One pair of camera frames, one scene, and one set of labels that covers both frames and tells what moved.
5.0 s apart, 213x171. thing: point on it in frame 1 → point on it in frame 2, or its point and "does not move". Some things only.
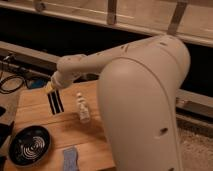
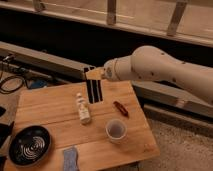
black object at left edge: (5, 131) does not move
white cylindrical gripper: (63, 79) → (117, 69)
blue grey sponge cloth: (70, 159) does not move
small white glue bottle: (84, 113) does not move
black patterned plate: (28, 145) does not move
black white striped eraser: (56, 103) → (94, 90)
